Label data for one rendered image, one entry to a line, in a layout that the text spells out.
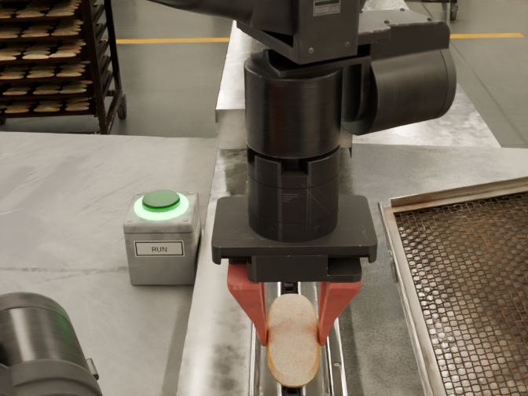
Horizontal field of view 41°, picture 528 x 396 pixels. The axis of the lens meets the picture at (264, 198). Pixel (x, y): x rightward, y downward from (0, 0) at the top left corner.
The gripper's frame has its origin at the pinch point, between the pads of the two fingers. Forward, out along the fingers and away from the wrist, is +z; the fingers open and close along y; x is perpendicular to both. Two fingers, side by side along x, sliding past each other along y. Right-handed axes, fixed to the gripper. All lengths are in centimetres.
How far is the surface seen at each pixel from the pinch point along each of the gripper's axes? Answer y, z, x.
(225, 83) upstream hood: 8, 1, -55
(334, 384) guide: -3.3, 6.8, -1.9
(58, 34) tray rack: 82, 39, -223
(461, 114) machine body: -29, 11, -68
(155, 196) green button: 13.5, 2.3, -24.5
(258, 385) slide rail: 2.6, 7.9, -3.1
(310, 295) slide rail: -2.1, 7.9, -14.9
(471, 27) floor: -126, 91, -415
